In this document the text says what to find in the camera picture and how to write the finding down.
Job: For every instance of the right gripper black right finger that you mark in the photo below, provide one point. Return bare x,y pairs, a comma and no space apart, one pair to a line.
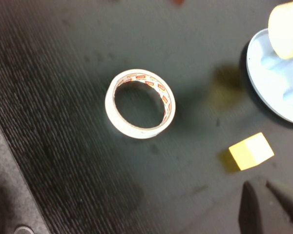
290,202

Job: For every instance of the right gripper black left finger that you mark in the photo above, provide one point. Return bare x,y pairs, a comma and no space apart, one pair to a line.
256,212

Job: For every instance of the yellow plastic cup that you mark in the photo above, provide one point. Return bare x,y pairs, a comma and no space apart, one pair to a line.
286,29

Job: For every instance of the blue cup stand with posts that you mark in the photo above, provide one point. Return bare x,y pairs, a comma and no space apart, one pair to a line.
266,85

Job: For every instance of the yellow foam cube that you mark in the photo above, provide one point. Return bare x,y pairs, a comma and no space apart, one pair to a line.
251,151

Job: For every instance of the white tape roll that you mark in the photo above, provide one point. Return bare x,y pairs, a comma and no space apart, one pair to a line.
136,132

